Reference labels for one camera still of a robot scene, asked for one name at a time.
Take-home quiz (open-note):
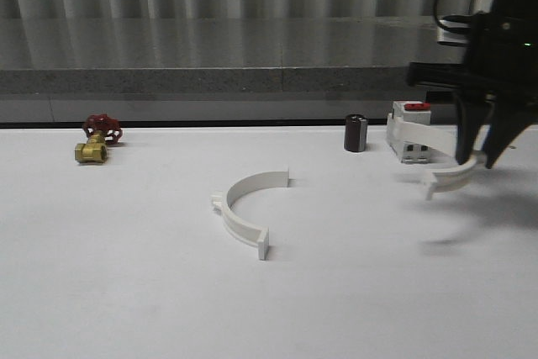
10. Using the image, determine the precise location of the white circuit breaker red switch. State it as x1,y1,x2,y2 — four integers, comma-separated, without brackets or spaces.
386,101,431,164

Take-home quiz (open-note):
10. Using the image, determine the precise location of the black cylindrical capacitor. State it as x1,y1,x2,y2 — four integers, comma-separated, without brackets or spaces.
344,114,368,153

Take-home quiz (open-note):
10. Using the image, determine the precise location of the grey stone counter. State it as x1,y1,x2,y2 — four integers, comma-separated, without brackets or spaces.
1,17,462,126

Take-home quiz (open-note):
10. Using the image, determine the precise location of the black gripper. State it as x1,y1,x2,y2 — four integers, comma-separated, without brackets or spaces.
406,13,537,169

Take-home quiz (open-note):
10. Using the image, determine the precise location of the brass valve red handle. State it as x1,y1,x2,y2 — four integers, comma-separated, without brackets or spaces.
74,114,123,163

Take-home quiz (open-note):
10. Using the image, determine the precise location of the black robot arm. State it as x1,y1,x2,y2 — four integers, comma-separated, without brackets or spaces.
407,0,537,168

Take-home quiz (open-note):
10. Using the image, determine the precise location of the white half clamp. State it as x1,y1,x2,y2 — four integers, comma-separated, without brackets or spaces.
387,114,486,200
210,166,291,261

